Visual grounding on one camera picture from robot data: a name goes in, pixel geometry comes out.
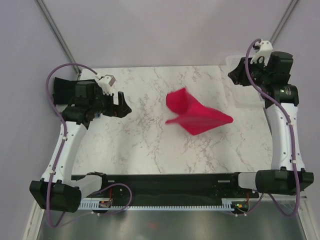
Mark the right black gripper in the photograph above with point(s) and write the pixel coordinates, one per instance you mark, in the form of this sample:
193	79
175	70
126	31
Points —
240	73

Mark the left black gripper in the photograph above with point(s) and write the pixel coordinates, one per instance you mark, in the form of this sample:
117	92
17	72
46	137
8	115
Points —
120	110

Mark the red t shirt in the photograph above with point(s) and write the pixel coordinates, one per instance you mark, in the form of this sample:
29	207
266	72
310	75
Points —
192	116

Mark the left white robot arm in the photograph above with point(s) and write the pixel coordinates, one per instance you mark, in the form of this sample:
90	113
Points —
57	190

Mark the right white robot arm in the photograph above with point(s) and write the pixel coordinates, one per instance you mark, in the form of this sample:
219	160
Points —
287	174

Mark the folded black t shirt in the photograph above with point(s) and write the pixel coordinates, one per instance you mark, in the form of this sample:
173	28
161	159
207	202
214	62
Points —
63	91

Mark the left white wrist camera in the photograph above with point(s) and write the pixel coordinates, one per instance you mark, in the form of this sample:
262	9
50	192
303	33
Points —
105	82

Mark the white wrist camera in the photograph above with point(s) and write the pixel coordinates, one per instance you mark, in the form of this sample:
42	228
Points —
263	50
105	82

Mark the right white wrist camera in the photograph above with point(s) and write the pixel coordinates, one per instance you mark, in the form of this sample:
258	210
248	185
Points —
263	50

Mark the right aluminium frame post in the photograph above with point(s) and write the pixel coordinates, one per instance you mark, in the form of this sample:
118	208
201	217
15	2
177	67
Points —
283	20

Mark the aluminium frame post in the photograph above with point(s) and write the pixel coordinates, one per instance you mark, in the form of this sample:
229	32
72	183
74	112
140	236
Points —
55	30
283	20

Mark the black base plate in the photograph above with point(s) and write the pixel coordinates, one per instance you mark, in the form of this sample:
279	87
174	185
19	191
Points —
172	188

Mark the white slotted cable duct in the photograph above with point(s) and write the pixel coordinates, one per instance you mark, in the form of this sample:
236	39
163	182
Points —
102	204

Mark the left aluminium frame post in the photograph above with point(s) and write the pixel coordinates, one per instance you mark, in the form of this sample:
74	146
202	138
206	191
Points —
55	30

